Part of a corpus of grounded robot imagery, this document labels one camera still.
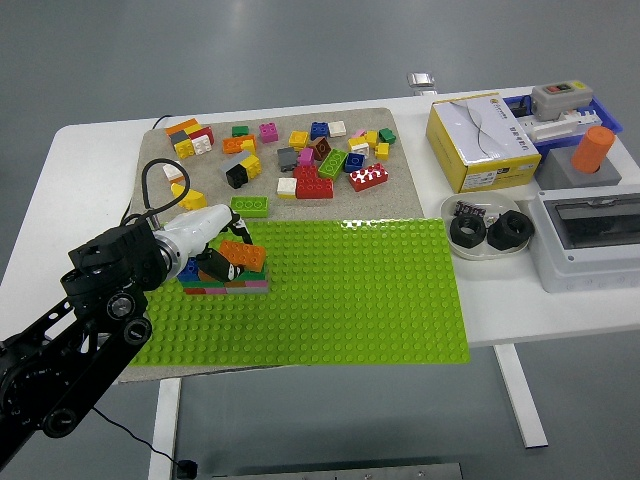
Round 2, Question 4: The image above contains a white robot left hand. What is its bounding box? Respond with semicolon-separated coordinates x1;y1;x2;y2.
162;203;254;282

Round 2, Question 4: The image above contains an orange eight-stud toy brick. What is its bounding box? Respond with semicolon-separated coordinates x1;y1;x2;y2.
218;239;267;274

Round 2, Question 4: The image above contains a yellow curved toy brick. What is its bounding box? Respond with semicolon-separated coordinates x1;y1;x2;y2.
170;182;208;212

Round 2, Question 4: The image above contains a light green three-hole brick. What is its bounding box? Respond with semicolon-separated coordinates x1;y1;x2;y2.
228;195;270;219

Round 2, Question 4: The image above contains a black toy brick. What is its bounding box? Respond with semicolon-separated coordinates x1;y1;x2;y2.
224;165;250;190

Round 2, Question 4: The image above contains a grey slanted toy brick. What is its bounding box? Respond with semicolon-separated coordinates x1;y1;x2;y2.
219;150;251;177

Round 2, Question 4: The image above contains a large red stepped brick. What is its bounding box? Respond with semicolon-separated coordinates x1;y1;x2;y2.
292;164;335;200

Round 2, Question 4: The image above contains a light green studded baseplate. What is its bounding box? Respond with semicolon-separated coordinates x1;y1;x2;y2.
128;217;472;369

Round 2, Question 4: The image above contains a red brick with white spots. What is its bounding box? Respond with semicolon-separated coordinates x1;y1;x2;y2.
348;163;390;193

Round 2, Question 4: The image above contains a grey-brown table mat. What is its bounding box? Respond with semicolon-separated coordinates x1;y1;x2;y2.
117;107;426;384

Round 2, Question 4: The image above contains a white table leg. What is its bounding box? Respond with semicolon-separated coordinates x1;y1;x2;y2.
147;377;183;480
493;344;550;449

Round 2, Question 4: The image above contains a silver metal clamp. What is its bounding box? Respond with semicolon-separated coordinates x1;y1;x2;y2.
406;71;442;97

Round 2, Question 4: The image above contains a white and yellow cardboard box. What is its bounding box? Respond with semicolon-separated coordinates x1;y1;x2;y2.
425;91;543;195

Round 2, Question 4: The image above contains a large black hex nut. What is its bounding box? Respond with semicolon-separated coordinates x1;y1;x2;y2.
486;209;536;253

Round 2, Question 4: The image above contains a white shallow dish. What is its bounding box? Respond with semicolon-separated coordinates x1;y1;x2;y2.
439;193;522;262

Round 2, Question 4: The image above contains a grey square block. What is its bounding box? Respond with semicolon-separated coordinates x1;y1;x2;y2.
534;146;623;192

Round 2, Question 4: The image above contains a white terminal block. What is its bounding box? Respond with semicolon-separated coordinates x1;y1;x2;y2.
518;108;604;147

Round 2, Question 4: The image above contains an orange cylinder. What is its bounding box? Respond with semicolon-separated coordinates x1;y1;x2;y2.
571;125;616;175

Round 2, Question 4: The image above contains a blue plastic tray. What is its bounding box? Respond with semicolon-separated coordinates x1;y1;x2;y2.
503;94;625;152

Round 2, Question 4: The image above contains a thin black power cord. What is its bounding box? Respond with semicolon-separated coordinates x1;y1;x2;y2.
92;114;177;462

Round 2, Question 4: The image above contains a grey-white electrical enclosure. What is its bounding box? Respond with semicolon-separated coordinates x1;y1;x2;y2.
528;183;640;295

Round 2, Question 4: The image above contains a grey push-button switch box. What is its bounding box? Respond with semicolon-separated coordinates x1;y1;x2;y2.
530;79;595;123

